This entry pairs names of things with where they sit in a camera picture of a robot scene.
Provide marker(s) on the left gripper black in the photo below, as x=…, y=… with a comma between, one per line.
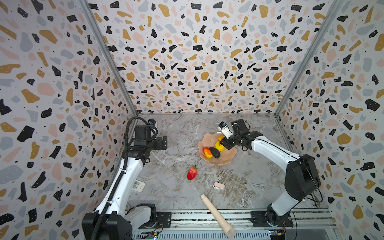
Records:
x=158, y=144

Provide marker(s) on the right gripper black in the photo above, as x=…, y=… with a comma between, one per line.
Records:
x=229, y=141

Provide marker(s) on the yellow fake apple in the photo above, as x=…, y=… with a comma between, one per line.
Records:
x=218, y=144

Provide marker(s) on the dark fake avocado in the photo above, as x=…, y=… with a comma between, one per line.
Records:
x=216, y=153

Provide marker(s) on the pink scalloped fruit bowl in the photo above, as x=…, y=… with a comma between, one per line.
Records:
x=209, y=140

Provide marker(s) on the red yellow fake mango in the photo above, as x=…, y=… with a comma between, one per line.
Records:
x=207, y=152

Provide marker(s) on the red fake strawberry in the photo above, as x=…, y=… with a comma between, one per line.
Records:
x=192, y=173

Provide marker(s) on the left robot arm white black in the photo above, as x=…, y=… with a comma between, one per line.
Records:
x=111, y=220

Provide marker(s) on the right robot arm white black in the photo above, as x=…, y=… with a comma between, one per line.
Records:
x=301, y=176

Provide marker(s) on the small pink clip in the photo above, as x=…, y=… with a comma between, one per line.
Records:
x=219, y=186

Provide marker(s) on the wooden pestle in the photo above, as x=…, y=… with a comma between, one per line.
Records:
x=227, y=228

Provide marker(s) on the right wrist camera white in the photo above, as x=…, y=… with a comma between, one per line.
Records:
x=225, y=130

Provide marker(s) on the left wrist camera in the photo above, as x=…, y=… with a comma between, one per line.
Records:
x=152, y=122

